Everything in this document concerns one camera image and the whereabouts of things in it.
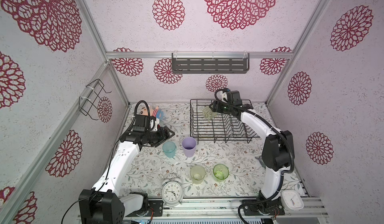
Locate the bright green cup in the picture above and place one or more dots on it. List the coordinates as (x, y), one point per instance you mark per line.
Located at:
(220, 172)

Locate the tall green translucent cup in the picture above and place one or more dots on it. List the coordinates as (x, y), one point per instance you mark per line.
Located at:
(208, 114)

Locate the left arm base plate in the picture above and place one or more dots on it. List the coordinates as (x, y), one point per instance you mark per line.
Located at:
(150, 208)

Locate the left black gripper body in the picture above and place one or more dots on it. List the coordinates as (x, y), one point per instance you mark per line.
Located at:
(154, 136)

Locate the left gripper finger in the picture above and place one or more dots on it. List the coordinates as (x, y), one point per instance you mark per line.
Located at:
(168, 133)
(158, 142)

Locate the green sponge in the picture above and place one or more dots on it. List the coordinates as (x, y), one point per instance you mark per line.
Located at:
(260, 159)

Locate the white twin-bell alarm clock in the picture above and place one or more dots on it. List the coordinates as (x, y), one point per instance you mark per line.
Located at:
(172, 192)

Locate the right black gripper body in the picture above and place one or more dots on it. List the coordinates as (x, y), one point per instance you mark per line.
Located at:
(221, 108)

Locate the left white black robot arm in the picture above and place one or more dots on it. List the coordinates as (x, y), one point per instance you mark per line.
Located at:
(103, 203)

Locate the teal translucent cup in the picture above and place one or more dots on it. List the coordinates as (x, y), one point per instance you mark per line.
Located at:
(169, 148)

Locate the plush doll toy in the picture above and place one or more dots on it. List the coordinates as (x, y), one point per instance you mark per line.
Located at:
(151, 111)

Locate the pale yellow-green cup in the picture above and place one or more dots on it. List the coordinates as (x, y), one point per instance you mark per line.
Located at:
(198, 174)

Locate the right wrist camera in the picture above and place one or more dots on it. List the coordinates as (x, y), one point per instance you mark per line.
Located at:
(227, 96)

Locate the purple plastic cup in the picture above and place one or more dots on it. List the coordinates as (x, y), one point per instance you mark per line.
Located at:
(189, 146)

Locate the black wire wall holder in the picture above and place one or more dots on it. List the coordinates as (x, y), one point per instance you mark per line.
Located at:
(96, 105)

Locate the black wire dish rack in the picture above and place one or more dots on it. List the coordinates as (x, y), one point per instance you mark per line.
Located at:
(222, 127)

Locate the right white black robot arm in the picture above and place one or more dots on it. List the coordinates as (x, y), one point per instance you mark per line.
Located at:
(278, 152)

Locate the grey slotted wall shelf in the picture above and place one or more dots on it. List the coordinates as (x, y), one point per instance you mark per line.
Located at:
(210, 65)

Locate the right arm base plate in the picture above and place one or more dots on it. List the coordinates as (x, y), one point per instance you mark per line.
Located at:
(270, 208)

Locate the white square timer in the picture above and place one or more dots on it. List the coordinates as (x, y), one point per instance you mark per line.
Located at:
(291, 200)

